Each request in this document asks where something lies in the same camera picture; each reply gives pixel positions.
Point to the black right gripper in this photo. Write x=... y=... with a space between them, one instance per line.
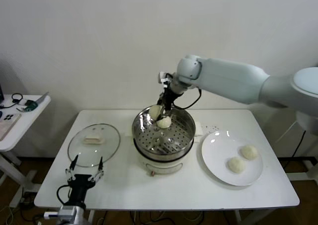
x=171 y=96

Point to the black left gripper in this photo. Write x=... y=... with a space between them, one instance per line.
x=79 y=185

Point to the white steamed baozi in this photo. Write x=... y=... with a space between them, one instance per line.
x=164 y=123
x=249 y=152
x=236 y=165
x=154 y=112

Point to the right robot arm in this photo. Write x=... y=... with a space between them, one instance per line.
x=223 y=76

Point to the stainless steel steamer basket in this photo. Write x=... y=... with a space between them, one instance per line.
x=189 y=133

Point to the white table leg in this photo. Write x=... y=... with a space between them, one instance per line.
x=91 y=217
x=237 y=217

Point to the white electric cooking pot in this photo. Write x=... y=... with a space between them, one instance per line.
x=161 y=166

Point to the white round plate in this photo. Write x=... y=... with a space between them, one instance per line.
x=218 y=155

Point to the white side table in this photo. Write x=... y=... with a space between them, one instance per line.
x=29 y=115

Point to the grey flat panel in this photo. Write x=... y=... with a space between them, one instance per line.
x=42 y=98

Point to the green small device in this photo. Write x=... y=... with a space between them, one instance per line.
x=32 y=104

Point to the silver clip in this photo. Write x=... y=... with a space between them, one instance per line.
x=22 y=109

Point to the white phone with lenses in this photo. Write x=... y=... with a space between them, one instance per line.
x=10 y=117

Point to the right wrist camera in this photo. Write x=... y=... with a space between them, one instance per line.
x=162 y=77

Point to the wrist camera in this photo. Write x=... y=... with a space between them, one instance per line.
x=51 y=214
x=162 y=77

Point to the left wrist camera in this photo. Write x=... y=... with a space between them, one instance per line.
x=51 y=214

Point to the white desk frame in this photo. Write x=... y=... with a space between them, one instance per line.
x=309 y=165

